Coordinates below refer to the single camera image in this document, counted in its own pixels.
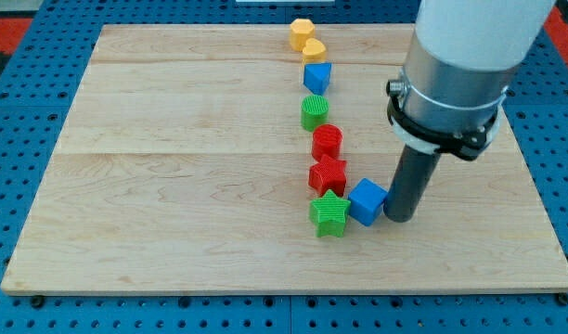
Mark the green cylinder block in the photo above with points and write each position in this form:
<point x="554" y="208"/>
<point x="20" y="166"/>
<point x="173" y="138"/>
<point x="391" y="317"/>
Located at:
<point x="314" y="112"/>

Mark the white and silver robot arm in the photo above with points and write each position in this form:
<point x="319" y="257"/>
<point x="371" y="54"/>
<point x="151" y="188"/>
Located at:
<point x="462" y="57"/>

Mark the blue triangle block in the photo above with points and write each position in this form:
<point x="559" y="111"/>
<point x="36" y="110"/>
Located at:
<point x="316" y="77"/>

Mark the red cylinder block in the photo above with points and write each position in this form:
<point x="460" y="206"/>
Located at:
<point x="326" y="140"/>

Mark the light wooden board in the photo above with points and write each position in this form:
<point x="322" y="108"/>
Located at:
<point x="182" y="169"/>

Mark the yellow heart block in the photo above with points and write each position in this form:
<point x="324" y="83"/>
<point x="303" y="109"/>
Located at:
<point x="314" y="51"/>

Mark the blue cube block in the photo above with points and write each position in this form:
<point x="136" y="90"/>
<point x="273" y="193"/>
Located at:
<point x="366" y="199"/>

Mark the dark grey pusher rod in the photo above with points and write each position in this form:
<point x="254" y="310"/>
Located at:
<point x="412" y="175"/>

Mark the green star block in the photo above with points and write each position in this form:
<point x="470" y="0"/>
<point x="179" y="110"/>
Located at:
<point x="329" y="214"/>

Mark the red star block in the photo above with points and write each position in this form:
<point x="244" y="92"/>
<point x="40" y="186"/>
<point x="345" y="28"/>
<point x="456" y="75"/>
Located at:
<point x="328" y="174"/>

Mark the yellow hexagon block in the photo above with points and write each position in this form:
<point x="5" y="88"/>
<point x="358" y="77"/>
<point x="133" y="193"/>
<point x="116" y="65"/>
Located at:
<point x="300" y="31"/>

